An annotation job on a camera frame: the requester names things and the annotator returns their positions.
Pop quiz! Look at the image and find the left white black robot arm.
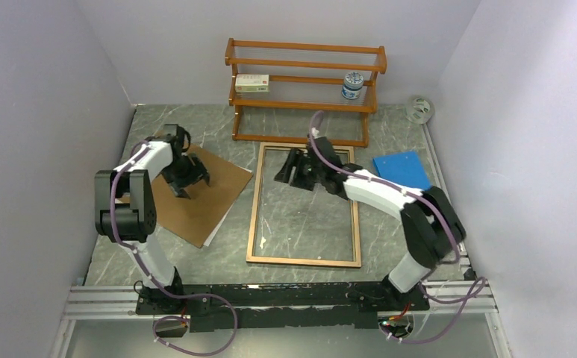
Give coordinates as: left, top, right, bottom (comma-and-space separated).
94, 124, 210, 313

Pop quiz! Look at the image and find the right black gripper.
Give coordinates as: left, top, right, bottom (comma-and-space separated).
273, 148, 325, 192

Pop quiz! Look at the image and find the picture frame black and gold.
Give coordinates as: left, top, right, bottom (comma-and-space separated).
246, 142, 362, 269

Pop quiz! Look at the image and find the brown cardboard backing board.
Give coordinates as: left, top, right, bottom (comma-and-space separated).
152, 145, 252, 248

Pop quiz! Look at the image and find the white photo paper sheet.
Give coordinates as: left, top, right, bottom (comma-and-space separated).
95, 195, 233, 249

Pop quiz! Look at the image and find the blue white ceramic jar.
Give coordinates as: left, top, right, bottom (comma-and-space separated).
341, 71, 364, 100

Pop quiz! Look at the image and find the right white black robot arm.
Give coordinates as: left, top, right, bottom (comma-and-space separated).
274, 148, 467, 310

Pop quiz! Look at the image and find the blue clipboard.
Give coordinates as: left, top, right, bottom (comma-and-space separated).
372, 151, 433, 190

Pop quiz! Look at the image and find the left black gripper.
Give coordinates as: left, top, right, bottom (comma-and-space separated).
161, 152, 210, 200

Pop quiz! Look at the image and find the orange wooden shelf rack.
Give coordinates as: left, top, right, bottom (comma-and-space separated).
224, 38, 387, 148

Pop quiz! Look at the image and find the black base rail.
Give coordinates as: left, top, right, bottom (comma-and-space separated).
135, 281, 430, 333

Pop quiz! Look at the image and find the white red small box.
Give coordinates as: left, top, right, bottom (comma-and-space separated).
234, 74, 270, 93

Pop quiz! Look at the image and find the clear tape roll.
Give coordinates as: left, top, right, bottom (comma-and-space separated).
405, 95, 435, 125

